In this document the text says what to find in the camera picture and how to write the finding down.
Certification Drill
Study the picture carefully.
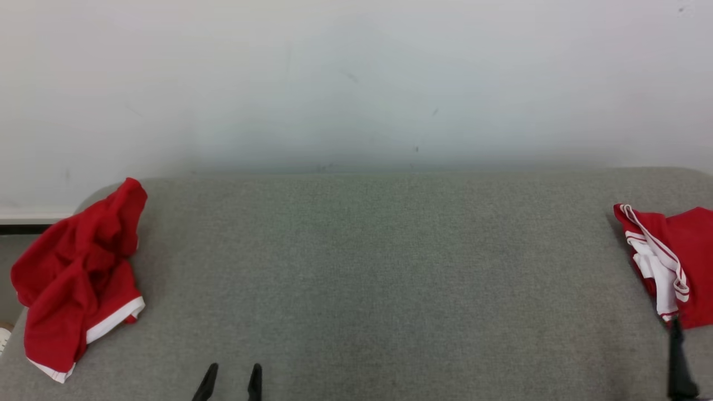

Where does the plain red garment white trim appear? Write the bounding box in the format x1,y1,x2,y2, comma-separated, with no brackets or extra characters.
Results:
10,177,149,384

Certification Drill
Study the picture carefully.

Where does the dark baseboard strip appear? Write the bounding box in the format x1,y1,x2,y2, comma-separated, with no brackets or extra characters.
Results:
0,224,53,236

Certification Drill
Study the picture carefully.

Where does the red jersey with white panels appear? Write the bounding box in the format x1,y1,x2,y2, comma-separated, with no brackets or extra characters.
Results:
613,203,713,330

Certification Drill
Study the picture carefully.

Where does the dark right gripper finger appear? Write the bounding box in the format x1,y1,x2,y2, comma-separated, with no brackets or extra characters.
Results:
668,315,700,400

